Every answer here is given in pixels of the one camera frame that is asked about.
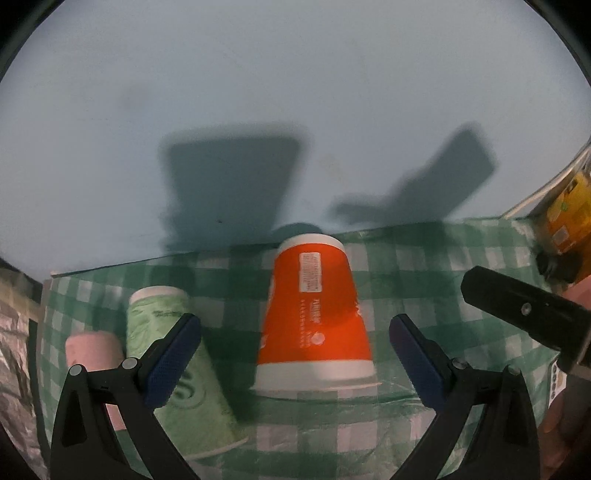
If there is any orange paper cup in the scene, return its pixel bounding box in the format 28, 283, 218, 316
252, 233, 379, 393

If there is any green paper cup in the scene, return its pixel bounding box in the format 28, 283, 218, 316
126, 285, 250, 460

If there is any right hand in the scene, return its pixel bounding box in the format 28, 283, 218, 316
538, 296, 590, 479

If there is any black cylindrical object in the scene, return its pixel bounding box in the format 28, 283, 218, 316
536, 251, 582, 284

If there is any pink plastic mug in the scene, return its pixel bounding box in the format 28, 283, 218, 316
64, 331, 129, 432

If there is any orange juice bottle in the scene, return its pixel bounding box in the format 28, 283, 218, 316
533, 170, 590, 255

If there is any green white checkered tablecloth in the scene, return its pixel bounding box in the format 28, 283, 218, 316
38, 219, 554, 479

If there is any silver grey curtain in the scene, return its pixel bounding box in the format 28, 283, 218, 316
1, 262, 49, 479

